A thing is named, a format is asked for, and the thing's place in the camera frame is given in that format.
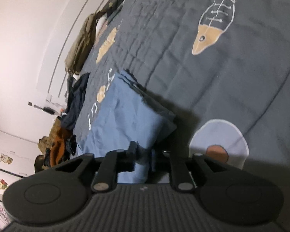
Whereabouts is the mouse sticker with bow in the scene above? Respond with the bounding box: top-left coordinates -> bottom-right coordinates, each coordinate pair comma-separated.
0,153 -> 13,165

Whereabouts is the rust orange sweater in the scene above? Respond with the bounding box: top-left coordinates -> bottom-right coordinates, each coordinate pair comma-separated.
49,127 -> 73,167

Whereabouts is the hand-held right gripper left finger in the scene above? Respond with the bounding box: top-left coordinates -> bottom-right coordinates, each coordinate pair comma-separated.
54,141 -> 139,194

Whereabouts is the white headboard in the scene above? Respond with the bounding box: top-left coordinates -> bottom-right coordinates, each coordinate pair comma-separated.
36,0 -> 112,95

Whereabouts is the light blue garment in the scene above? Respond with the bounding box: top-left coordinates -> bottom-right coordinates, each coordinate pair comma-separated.
77,70 -> 178,184

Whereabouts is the bunch of pink hangers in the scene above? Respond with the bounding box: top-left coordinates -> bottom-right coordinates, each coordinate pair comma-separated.
0,198 -> 10,232

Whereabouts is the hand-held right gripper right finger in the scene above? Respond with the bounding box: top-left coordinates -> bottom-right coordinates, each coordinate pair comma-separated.
162,149 -> 230,192

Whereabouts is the brown fleece coat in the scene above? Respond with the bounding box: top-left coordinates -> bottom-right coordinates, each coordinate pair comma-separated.
37,118 -> 63,151

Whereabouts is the grey quilted bedspread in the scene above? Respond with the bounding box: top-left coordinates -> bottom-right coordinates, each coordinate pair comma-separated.
70,0 -> 290,223

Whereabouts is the white pillow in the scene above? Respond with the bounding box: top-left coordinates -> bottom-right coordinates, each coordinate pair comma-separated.
96,16 -> 109,33

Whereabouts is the navy dotted garment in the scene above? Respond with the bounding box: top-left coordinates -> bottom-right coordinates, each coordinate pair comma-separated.
65,135 -> 78,155

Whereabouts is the white wardrobe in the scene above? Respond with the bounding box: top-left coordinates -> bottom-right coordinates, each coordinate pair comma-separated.
0,128 -> 51,199

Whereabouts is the folded khaki bedding stack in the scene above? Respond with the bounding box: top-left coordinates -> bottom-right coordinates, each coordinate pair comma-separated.
64,11 -> 112,74

